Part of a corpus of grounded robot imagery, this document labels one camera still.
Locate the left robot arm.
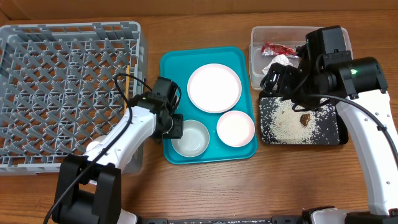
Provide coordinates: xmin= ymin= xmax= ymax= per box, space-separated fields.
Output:
xmin=44 ymin=77 xmax=183 ymax=224

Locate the black waste tray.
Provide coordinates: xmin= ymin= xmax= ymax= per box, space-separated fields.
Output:
xmin=258 ymin=91 xmax=349 ymax=146

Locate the clear plastic bin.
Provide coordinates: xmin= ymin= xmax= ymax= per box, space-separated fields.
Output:
xmin=248 ymin=26 xmax=354 ymax=91

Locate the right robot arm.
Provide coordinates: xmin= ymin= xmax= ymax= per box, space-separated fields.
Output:
xmin=260 ymin=26 xmax=397 ymax=217

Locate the red candy wrapper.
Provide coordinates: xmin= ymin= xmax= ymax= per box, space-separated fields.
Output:
xmin=261 ymin=42 xmax=297 ymax=57

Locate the pink bowl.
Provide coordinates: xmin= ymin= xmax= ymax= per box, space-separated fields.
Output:
xmin=216 ymin=110 xmax=255 ymax=147

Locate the white tissue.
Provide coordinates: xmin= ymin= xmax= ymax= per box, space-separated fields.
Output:
xmin=262 ymin=55 xmax=293 ymax=75

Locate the white rice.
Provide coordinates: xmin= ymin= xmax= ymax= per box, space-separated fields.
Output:
xmin=259 ymin=96 xmax=340 ymax=144

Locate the teal plastic tray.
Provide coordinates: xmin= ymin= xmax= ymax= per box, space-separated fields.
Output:
xmin=160 ymin=47 xmax=258 ymax=165

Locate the white round plate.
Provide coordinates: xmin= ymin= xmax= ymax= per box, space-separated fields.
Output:
xmin=187 ymin=63 xmax=243 ymax=113

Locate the grey plastic dish rack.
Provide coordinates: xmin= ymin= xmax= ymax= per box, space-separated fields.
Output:
xmin=1 ymin=21 xmax=148 ymax=175

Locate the grey round bowl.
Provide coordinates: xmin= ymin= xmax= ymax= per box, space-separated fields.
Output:
xmin=171 ymin=120 xmax=210 ymax=157

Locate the brown food piece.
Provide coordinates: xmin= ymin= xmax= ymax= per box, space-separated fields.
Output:
xmin=300 ymin=113 xmax=310 ymax=126

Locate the wooden chopstick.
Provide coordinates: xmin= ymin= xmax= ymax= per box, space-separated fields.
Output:
xmin=124 ymin=65 xmax=130 ymax=110

